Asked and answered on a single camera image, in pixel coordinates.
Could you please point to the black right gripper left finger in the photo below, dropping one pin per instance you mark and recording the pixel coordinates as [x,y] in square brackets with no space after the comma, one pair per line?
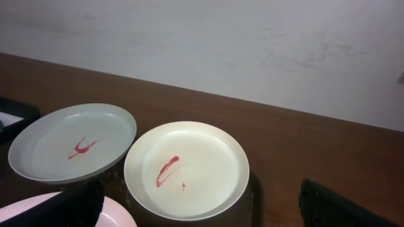
[77,207]

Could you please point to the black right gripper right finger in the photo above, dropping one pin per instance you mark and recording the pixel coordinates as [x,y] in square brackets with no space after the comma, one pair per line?
[322,207]

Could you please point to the pink plate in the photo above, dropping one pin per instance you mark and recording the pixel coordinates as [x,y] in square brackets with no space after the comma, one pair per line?
[113,214]

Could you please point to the grey-green plate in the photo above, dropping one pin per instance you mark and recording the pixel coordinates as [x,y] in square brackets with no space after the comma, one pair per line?
[73,143]

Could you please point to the cream white plate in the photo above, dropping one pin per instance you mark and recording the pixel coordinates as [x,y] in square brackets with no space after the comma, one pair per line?
[186,171]

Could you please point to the small metal tray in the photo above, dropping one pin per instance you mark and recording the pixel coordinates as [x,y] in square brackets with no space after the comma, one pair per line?
[16,116]

